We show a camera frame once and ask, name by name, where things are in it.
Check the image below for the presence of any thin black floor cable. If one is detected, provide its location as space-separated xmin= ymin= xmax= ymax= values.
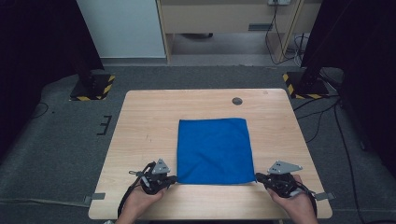
xmin=31 ymin=102 xmax=50 ymax=119

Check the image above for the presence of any black stand with striped base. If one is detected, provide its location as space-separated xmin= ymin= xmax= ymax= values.
xmin=282 ymin=31 xmax=331 ymax=101
xmin=69 ymin=59 xmax=116 ymax=102

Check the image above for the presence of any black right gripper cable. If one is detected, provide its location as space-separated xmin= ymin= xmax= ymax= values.
xmin=301 ymin=189 xmax=319 ymax=218

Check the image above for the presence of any long black floor cable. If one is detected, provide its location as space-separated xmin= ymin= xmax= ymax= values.
xmin=332 ymin=102 xmax=366 ymax=224

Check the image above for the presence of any grey tape strip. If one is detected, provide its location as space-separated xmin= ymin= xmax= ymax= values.
xmin=83 ymin=192 xmax=106 ymax=205
xmin=314 ymin=191 xmax=337 ymax=202

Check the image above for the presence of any person's left hand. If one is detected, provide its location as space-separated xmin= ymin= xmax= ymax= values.
xmin=122 ymin=185 xmax=166 ymax=220

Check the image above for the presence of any blue cloth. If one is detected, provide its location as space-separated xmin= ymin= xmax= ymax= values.
xmin=176 ymin=117 xmax=257 ymax=186

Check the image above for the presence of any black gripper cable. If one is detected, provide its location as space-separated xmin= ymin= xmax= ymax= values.
xmin=117 ymin=169 xmax=151 ymax=218
xmin=301 ymin=189 xmax=319 ymax=218

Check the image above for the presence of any grey label on desk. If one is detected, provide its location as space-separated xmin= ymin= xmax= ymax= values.
xmin=247 ymin=22 xmax=275 ymax=32

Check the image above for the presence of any white cabinet panel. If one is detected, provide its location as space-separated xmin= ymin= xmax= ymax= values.
xmin=77 ymin=0 xmax=166 ymax=59

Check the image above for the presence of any black power cable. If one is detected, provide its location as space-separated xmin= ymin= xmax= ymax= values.
xmin=264 ymin=3 xmax=303 ymax=66

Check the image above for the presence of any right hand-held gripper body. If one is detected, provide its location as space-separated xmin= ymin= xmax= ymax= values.
xmin=262 ymin=160 xmax=304 ymax=199

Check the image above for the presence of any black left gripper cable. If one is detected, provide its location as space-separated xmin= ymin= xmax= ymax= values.
xmin=117 ymin=169 xmax=151 ymax=218

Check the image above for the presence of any dark curtain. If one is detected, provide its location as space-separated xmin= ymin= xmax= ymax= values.
xmin=300 ymin=0 xmax=396 ymax=180
xmin=0 ymin=0 xmax=106 ymax=160

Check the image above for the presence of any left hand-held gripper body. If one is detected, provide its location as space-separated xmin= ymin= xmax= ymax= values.
xmin=136 ymin=158 xmax=172 ymax=196

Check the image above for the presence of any person's right hand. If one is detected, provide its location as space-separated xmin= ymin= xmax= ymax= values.
xmin=266 ymin=174 xmax=317 ymax=218

